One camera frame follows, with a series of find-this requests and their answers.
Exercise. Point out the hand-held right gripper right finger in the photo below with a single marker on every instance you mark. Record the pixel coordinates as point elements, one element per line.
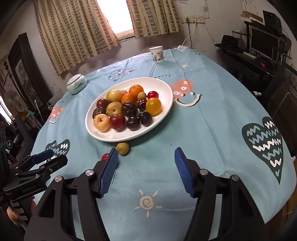
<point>184,173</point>

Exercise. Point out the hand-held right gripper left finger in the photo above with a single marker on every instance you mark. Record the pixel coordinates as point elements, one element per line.
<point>108,173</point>

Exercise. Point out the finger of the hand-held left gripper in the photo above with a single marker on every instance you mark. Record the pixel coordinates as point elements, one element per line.
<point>44,155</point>
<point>56,163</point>

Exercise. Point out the tan longan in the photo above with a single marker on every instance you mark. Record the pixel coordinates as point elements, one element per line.
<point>122,148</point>
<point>141,96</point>

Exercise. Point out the white oval plate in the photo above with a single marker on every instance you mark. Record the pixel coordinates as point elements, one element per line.
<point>116,136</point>

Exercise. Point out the pale orange loquat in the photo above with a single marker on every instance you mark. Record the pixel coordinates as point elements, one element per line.
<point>101,123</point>

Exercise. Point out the dark purple plum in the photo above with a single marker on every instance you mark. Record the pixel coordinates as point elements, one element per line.
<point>145,118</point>
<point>133,123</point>

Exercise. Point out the dark wrinkled passion fruit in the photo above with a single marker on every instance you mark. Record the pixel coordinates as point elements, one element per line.
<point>99,112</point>
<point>129,109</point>

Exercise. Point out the tan loquat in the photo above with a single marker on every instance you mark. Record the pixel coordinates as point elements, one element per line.
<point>114,108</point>

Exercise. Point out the dark red plum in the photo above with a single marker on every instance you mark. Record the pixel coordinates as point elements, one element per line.
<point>141,105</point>
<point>102,103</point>

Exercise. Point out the orange-yellow tomato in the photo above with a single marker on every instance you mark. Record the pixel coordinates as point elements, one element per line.
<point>153,106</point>

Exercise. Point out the small mandarin orange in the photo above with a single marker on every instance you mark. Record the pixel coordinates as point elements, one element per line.
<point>128,98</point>

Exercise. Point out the yellow-green tomato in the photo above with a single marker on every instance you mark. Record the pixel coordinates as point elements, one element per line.
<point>107,95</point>

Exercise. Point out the large tan round fruit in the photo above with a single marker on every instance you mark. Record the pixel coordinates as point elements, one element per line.
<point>114,95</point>

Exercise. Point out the pale yellow loquat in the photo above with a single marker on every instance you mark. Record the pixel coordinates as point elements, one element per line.
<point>124,92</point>

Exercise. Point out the large mandarin orange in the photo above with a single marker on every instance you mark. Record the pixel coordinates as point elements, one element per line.
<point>136,90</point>

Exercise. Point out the person's left hand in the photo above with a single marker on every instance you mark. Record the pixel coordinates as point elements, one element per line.
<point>12,215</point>

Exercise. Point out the blue printed tablecloth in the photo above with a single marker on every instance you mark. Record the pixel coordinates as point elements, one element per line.
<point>208,139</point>

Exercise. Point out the clear plastic bag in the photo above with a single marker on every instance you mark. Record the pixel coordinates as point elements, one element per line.
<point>54,100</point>

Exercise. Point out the electric fan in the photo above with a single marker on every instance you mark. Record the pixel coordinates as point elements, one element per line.
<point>11,99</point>

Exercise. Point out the white ceramic lidded jar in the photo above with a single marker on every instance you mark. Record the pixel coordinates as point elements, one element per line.
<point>76,84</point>

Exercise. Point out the patterned paper cup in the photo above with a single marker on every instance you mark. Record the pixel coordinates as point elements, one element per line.
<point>156,55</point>

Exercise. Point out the black computer desk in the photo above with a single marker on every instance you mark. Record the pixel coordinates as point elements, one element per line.
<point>246,67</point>

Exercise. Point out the white power adapter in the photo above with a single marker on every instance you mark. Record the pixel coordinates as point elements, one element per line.
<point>181,48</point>

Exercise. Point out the black mesh office chair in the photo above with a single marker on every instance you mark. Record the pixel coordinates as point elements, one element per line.
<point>285,92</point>

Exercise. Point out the brick-pattern striped curtain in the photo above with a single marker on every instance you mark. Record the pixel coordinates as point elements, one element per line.
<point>76,30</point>
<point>155,16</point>

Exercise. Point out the black hat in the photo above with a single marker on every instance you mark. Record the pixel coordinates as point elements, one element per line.
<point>229,42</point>

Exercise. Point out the computer monitor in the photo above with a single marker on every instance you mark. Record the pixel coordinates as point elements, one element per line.
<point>264,41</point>

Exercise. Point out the window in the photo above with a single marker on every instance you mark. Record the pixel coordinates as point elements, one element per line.
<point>113,14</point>

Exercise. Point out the black speaker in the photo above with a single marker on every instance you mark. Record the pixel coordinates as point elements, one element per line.
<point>271,19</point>

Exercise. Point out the white wall socket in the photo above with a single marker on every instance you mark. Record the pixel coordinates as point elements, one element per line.
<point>193,19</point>

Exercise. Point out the wooden strip on wall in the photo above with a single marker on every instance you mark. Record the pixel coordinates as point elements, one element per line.
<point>253,15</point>

